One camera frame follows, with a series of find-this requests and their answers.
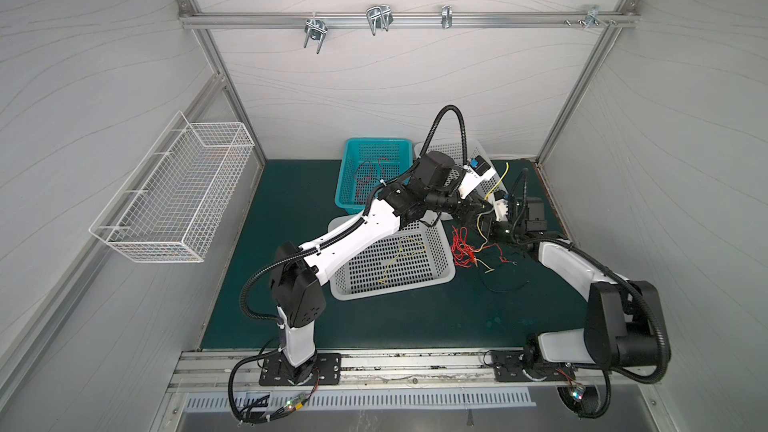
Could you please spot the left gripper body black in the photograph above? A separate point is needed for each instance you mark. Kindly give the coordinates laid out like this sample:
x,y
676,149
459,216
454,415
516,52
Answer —
x,y
444,200

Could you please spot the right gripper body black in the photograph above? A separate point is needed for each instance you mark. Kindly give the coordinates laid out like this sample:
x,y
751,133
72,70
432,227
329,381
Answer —
x,y
515,216

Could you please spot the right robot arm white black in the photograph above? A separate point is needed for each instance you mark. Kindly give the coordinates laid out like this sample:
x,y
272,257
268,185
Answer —
x,y
624,329

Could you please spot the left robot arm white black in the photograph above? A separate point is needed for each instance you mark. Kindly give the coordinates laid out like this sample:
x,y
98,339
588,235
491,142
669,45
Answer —
x,y
288,292

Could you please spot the small white plastic basket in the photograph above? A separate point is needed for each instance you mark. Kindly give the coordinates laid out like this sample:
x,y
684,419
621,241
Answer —
x,y
452,147

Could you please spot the teal plastic basket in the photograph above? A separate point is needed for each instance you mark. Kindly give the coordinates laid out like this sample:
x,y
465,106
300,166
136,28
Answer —
x,y
365,164

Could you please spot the large white plastic basket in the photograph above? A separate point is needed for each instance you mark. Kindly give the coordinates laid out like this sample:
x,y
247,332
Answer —
x,y
415,257

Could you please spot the metal U-bolt clamp middle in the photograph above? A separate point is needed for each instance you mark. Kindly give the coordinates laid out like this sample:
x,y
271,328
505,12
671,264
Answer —
x,y
379,17

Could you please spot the metal u-bolt clamp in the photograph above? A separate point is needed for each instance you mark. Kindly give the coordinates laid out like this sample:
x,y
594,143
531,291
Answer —
x,y
315,31
379,17

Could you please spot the metal U-bolt clamp left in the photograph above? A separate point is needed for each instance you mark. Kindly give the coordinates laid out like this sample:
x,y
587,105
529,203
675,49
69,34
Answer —
x,y
315,31

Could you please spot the metal bolt clamp right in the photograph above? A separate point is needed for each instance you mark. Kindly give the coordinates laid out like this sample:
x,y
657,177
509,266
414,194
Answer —
x,y
591,19

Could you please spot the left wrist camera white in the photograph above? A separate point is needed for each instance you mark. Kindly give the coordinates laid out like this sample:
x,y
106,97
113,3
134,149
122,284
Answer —
x,y
476,171

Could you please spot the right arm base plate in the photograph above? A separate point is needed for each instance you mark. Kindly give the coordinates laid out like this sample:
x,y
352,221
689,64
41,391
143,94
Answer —
x,y
521,366

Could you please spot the metal bracket on rail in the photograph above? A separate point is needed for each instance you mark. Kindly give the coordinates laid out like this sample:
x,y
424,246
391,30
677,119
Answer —
x,y
446,17

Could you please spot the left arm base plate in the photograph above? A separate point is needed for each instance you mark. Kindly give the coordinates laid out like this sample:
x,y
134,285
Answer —
x,y
322,369

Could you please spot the white slotted cable duct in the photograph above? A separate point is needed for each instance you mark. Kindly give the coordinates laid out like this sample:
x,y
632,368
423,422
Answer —
x,y
376,399

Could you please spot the white wire wall basket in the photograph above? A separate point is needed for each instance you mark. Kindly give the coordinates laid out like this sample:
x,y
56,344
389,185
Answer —
x,y
170,206

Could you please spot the horizontal aluminium rail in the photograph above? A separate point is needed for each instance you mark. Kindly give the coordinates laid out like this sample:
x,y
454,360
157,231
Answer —
x,y
402,20

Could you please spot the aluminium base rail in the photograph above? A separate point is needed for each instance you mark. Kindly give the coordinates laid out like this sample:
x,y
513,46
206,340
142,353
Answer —
x,y
360,369

